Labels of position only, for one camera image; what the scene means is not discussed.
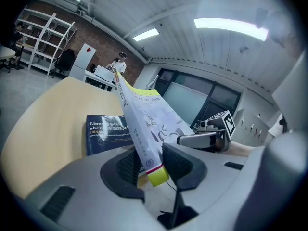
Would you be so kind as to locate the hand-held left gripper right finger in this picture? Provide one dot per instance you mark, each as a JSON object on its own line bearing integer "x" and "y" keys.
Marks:
{"x": 228, "y": 189}

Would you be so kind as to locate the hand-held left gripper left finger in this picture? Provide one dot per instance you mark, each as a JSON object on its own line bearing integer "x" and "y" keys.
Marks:
{"x": 84, "y": 177}

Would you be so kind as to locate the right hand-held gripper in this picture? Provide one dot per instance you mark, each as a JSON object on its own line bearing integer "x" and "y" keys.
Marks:
{"x": 228, "y": 126}

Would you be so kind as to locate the dark blue book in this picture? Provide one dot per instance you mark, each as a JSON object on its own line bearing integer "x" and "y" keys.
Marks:
{"x": 103, "y": 136}

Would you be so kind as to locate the yellow and white book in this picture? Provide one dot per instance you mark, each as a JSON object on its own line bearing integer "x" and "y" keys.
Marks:
{"x": 149, "y": 119}

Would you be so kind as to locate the dark framed window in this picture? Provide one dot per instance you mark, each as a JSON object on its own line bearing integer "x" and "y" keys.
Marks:
{"x": 192, "y": 95}

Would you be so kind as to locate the grey drawer cabinet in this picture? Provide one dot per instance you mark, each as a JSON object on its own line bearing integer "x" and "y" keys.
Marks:
{"x": 250, "y": 126}

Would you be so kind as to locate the square wooden table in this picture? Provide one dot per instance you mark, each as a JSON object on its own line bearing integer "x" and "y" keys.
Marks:
{"x": 53, "y": 119}

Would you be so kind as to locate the small white table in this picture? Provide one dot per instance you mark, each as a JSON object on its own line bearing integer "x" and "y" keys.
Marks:
{"x": 96, "y": 77}

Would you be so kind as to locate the white printer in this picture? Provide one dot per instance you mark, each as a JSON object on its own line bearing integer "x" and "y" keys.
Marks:
{"x": 103, "y": 73}

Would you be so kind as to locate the black office chair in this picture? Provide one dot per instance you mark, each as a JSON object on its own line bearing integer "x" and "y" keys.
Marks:
{"x": 65, "y": 61}

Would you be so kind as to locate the white filing cabinet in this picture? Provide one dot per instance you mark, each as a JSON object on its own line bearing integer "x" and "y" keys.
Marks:
{"x": 83, "y": 59}

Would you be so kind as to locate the white metal shelf rack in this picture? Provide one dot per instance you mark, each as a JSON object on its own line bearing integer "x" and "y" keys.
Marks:
{"x": 31, "y": 28}
{"x": 55, "y": 42}

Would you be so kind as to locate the round wooden table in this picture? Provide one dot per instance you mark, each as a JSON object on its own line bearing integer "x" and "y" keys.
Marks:
{"x": 6, "y": 53}

